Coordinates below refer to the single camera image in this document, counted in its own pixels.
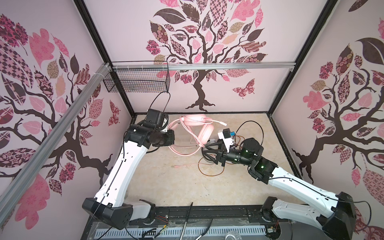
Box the black wire basket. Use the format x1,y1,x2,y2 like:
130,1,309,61
103,60,171,93

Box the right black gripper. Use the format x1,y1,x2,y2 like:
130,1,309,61
203,141,254,168

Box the red orange headphone cable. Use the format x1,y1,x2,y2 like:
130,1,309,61
197,134,245,178

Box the pink headphones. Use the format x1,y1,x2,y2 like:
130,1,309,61
167,114,227,157

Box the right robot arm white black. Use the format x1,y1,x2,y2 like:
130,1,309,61
202,138,357,240

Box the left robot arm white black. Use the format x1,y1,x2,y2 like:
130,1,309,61
82,109,175,230

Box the white black headphones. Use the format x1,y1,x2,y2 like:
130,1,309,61
201,139,226,163

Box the left aluminium rail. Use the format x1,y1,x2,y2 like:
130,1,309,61
1,63,111,225

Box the back aluminium rail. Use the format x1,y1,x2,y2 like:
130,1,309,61
111,61,296,71

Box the white slotted cable duct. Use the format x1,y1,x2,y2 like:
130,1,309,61
90,226,266,240

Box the aluminium rail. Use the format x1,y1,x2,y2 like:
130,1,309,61
111,61,296,71
1,63,111,225

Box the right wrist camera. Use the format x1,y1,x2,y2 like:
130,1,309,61
218,129,235,152

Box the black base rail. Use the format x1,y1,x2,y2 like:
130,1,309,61
80,203,340,240

